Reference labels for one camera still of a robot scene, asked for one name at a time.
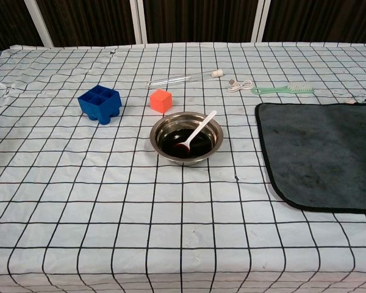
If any white plastic spoon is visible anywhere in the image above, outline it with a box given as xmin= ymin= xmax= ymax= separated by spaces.
xmin=174 ymin=110 xmax=217 ymax=153

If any stainless steel bowl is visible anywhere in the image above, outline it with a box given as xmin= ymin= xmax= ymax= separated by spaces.
xmin=149 ymin=111 xmax=224 ymax=167

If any orange cube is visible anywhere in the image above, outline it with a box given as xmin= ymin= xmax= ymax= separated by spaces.
xmin=149 ymin=89 xmax=173 ymax=115

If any glass test tube with stopper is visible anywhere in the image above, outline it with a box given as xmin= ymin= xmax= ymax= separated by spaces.
xmin=148 ymin=69 xmax=226 ymax=89

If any white black-grid tablecloth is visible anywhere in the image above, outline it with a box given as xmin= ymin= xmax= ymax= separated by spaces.
xmin=0 ymin=41 xmax=366 ymax=293

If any blue four-cell plastic block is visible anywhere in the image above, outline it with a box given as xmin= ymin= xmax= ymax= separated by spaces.
xmin=77 ymin=85 xmax=123 ymax=126

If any green brush with white bristles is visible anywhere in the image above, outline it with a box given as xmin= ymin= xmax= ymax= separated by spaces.
xmin=251 ymin=81 xmax=315 ymax=96

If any dark grey towel mat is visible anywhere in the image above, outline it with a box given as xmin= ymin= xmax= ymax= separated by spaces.
xmin=254 ymin=102 xmax=366 ymax=215

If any white USB cable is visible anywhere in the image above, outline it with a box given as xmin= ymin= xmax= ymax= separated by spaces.
xmin=226 ymin=79 xmax=254 ymax=93

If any white double frame post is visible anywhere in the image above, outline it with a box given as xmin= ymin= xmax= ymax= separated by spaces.
xmin=129 ymin=0 xmax=148 ymax=44

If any white slanted frame post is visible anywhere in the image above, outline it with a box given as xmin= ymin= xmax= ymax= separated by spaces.
xmin=23 ymin=0 xmax=55 ymax=48

